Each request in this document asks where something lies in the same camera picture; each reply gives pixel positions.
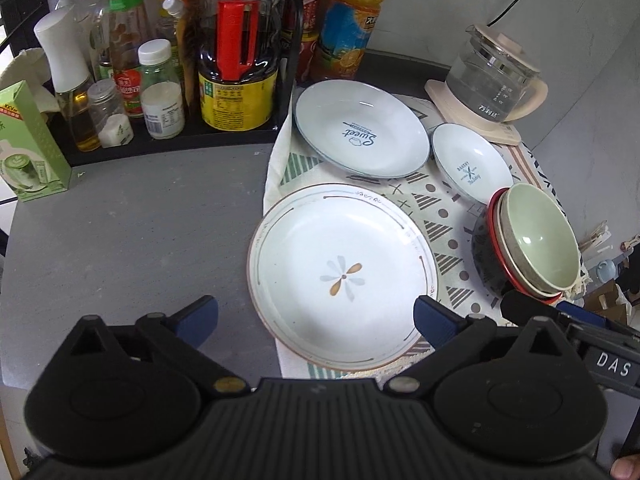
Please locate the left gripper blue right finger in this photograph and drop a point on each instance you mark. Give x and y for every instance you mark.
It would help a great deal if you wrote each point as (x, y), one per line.
(456, 342)

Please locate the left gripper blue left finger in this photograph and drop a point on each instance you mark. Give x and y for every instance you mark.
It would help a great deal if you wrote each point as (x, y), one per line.
(177, 339)

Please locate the red and black bowl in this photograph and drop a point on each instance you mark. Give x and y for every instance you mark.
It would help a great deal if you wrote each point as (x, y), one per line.
(490, 262)

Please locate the green bowl back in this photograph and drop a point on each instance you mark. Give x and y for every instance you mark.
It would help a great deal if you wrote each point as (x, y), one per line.
(542, 234)

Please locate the green bowl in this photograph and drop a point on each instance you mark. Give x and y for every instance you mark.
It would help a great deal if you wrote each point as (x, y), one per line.
(542, 234)
(520, 259)

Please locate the green bowl front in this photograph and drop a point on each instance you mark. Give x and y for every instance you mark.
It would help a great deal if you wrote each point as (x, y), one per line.
(520, 259)

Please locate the white plate flower pattern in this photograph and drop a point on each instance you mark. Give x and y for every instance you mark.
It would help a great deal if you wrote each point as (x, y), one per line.
(334, 270)

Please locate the small white bakery bowl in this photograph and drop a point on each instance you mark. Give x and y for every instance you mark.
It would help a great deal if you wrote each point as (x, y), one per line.
(469, 163)

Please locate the white plate blue script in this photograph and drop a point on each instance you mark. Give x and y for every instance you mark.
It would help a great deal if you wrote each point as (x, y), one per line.
(361, 129)

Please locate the person's right hand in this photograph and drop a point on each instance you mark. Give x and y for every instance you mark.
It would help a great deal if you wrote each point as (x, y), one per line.
(626, 468)

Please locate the cream kettle base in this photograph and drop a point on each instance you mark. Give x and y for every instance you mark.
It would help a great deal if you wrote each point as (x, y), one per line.
(454, 111)

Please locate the green tea box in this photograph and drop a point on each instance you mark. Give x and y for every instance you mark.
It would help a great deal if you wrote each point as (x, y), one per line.
(32, 164)

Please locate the small white label jar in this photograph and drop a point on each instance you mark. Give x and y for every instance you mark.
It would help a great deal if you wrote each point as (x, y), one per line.
(161, 92)

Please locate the small clear spice jar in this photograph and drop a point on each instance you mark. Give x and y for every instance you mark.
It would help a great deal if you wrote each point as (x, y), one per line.
(108, 114)

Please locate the white cap oil dispenser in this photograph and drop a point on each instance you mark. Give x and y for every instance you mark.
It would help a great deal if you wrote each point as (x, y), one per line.
(71, 79)

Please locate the dark soy sauce jug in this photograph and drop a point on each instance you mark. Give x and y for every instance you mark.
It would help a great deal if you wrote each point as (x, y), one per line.
(239, 63)

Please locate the green label sauce bottle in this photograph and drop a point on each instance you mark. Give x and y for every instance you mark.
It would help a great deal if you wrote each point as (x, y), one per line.
(128, 29)

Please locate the red soda can lower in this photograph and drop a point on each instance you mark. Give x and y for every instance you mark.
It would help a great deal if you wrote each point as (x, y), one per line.
(307, 47)

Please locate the red soda can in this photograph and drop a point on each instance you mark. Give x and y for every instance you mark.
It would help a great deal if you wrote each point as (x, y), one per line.
(310, 15)
(307, 47)

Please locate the orange juice bottle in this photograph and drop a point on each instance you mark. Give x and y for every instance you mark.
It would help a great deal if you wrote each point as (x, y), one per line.
(345, 33)

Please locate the clear vinegar bottle red cap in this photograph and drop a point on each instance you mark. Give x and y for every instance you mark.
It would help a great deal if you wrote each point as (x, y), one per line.
(89, 18)

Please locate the red soda can upper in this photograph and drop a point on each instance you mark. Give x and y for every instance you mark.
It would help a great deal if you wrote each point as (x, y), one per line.
(310, 15)

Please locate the black metal spice rack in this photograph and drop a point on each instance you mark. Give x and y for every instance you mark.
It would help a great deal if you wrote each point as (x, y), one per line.
(20, 17)

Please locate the glass kettle cream handle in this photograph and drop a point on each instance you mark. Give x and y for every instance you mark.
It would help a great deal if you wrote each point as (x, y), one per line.
(493, 77)

